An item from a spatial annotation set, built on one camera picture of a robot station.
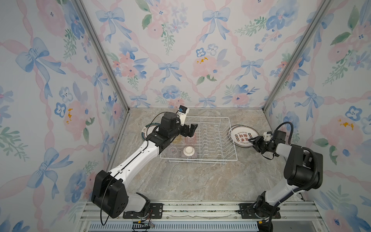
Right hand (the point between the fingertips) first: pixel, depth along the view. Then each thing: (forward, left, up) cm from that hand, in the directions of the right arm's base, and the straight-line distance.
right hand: (250, 140), depth 97 cm
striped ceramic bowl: (-10, +41, +4) cm, 42 cm away
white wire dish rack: (+1, +24, -4) cm, 24 cm away
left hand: (-3, +40, +24) cm, 46 cm away
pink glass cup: (-3, +39, +4) cm, 40 cm away
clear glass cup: (-12, +50, +6) cm, 52 cm away
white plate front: (+7, +5, -3) cm, 9 cm away
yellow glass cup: (-16, +46, +24) cm, 54 cm away
